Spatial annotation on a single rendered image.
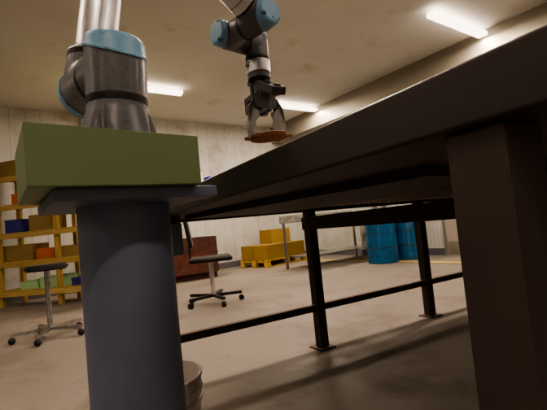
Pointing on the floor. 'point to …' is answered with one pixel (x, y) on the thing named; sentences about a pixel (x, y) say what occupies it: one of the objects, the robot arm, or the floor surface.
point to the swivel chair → (209, 271)
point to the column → (129, 291)
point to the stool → (47, 306)
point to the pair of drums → (391, 242)
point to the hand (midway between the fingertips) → (268, 137)
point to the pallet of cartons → (271, 250)
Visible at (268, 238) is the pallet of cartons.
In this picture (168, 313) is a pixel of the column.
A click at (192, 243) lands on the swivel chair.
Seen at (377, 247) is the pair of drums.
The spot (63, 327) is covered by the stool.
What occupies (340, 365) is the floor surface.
